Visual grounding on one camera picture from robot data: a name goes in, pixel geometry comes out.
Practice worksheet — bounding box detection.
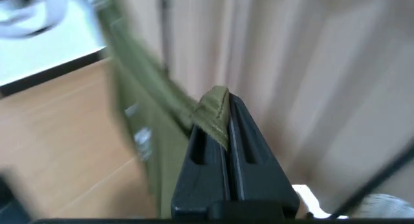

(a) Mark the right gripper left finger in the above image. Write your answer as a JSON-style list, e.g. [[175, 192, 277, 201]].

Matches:
[[170, 125, 231, 219]]

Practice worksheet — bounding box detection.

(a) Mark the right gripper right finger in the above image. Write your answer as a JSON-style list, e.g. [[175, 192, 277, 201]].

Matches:
[[227, 92, 301, 219]]

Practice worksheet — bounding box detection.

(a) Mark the green printed shirt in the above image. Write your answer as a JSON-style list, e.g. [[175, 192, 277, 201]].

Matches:
[[85, 0, 231, 218]]

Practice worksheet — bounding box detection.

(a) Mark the white laundry basket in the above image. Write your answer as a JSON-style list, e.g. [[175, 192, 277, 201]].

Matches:
[[352, 193, 412, 219]]

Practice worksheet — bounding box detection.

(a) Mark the black clothes rack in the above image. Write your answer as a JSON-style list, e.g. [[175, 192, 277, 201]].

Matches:
[[157, 0, 414, 218]]

